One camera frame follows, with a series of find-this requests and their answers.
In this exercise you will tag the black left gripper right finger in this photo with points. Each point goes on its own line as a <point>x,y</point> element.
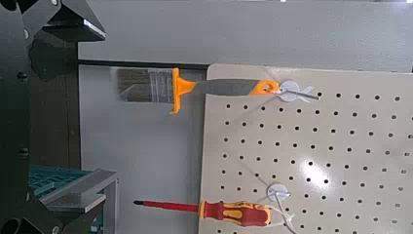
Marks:
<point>81,195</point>

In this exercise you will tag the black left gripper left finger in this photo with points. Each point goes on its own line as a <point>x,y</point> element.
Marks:
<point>65,22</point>

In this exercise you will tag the dark teal plastic crate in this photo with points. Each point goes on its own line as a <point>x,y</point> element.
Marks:
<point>52,178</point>

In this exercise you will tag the grey backing panel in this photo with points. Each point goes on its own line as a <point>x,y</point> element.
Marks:
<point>146,146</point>

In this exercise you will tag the red yellow screwdriver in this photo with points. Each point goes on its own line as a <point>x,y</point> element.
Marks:
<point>240,213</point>

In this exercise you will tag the orange grey paint brush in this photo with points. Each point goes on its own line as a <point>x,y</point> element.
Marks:
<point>227,87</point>

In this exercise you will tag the white pegboard hook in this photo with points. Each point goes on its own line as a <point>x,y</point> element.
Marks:
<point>277,191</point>
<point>289,91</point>

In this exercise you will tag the white zip tie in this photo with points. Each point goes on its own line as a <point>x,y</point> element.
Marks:
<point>307,94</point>
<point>285,217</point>

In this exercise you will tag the beige perforated pegboard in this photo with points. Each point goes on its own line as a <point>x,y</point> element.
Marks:
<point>324,146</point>

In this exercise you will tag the black panel support post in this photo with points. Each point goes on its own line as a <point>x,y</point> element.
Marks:
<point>146,64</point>

